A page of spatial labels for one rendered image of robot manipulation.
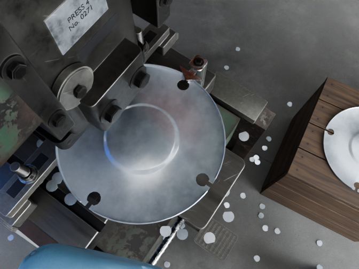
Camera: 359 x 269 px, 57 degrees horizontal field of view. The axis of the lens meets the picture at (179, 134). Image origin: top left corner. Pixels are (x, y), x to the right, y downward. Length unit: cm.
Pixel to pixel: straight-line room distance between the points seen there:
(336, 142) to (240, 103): 46
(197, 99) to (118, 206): 23
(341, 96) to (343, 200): 34
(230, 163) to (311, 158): 56
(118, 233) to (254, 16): 134
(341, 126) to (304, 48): 65
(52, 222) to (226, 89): 46
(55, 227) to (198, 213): 26
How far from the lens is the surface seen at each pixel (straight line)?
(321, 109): 117
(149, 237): 68
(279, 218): 139
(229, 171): 56
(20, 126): 29
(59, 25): 33
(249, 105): 77
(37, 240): 75
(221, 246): 117
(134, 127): 58
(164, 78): 62
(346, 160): 114
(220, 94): 77
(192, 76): 62
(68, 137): 48
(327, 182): 109
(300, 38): 175
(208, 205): 55
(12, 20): 29
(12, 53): 25
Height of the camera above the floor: 132
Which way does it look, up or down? 70 degrees down
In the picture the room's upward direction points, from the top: 3 degrees clockwise
